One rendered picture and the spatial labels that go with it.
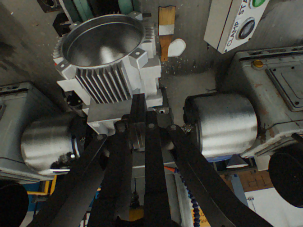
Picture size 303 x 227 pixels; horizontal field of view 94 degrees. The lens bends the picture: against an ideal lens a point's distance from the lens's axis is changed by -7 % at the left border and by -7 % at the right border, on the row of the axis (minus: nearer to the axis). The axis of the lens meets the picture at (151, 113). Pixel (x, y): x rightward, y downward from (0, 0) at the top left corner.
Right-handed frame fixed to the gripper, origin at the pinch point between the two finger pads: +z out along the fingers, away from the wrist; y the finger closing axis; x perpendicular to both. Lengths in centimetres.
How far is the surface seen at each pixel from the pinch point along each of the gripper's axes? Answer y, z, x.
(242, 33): 16.6, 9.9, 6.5
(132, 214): -8.6, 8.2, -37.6
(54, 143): -32.8, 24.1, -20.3
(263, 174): 319, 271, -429
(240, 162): 90, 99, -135
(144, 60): 1.2, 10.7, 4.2
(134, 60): -0.4, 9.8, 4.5
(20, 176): -53, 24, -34
